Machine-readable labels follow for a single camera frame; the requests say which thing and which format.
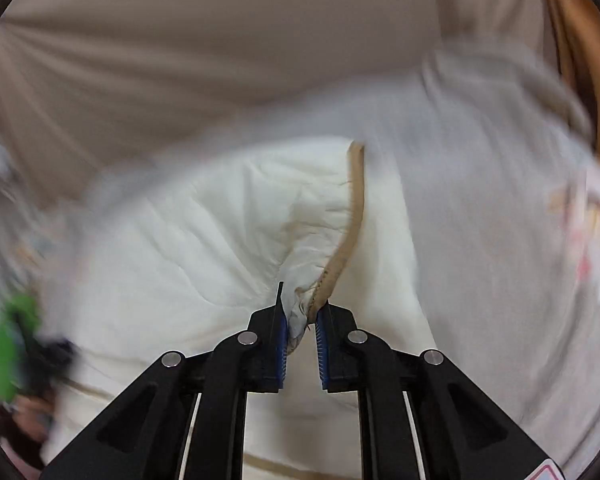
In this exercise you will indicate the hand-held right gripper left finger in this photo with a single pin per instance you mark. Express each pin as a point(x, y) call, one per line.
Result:
point(280, 355)

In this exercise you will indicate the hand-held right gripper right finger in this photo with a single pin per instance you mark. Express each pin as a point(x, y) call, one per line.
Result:
point(321, 355)

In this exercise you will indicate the white quilted comforter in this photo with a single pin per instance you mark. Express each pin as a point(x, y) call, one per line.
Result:
point(195, 230)

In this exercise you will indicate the green pillow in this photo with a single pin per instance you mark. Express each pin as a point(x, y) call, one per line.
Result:
point(11, 350)

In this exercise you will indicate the grey floral fleece blanket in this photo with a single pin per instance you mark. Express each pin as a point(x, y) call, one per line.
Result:
point(490, 220)

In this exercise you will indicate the beige fabric backdrop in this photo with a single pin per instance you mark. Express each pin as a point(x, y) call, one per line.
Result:
point(205, 50)

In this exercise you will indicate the orange hanging cloth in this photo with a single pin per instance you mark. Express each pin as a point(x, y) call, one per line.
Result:
point(580, 60)

